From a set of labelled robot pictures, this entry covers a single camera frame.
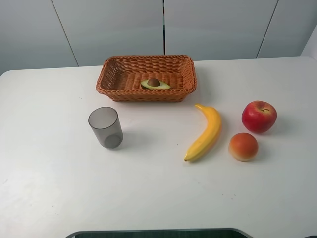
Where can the halved avocado with pit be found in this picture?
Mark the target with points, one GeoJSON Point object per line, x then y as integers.
{"type": "Point", "coordinates": [154, 84]}

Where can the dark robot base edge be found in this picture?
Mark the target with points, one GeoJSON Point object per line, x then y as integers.
{"type": "Point", "coordinates": [182, 233]}

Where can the brown wicker basket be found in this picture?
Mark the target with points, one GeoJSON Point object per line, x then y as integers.
{"type": "Point", "coordinates": [121, 77]}

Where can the yellow banana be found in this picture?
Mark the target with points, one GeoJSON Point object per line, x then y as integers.
{"type": "Point", "coordinates": [209, 136]}

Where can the grey translucent plastic cup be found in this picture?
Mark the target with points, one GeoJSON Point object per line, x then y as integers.
{"type": "Point", "coordinates": [105, 124]}

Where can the orange peach fruit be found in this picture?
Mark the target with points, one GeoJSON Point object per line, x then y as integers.
{"type": "Point", "coordinates": [243, 147]}

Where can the red apple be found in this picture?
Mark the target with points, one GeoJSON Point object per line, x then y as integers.
{"type": "Point", "coordinates": [259, 116]}

